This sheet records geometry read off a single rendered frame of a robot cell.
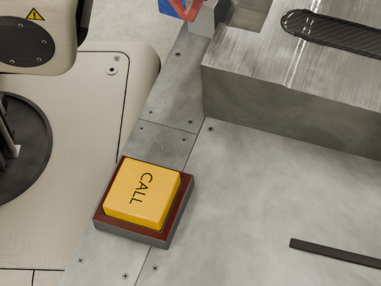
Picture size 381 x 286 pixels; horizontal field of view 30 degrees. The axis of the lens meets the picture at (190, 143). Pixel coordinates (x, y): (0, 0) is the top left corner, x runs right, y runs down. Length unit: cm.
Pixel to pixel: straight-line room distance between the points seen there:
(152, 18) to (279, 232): 134
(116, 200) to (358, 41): 29
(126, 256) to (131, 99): 79
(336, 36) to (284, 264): 24
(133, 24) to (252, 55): 128
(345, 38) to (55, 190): 77
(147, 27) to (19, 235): 83
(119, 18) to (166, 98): 121
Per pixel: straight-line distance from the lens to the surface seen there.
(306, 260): 71
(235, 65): 72
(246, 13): 80
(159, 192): 70
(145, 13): 201
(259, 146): 77
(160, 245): 70
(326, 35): 76
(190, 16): 81
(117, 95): 148
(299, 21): 76
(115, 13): 202
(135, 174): 71
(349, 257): 71
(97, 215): 71
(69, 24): 96
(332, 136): 75
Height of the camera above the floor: 144
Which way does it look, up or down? 57 degrees down
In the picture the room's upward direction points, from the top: 6 degrees counter-clockwise
